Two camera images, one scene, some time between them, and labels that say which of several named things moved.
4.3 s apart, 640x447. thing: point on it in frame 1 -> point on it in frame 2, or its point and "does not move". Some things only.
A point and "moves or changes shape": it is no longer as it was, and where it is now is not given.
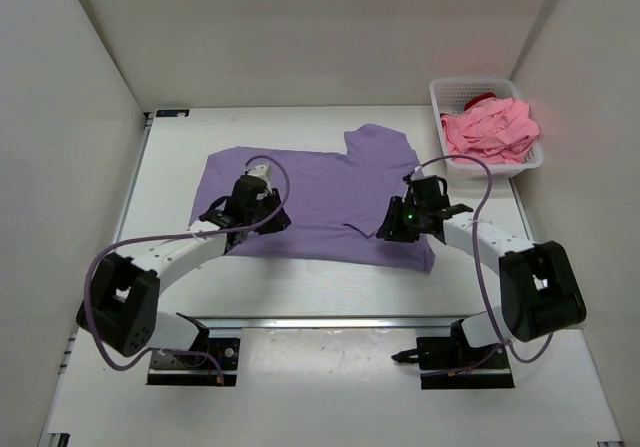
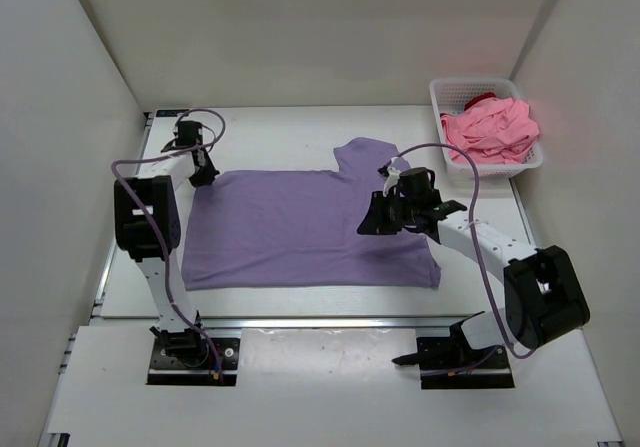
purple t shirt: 336,202 moves or changes shape
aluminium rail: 317,320 does not move
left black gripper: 278,224 -> 208,176
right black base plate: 442,353 does not move
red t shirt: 479,98 does not move
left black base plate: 197,370 does not move
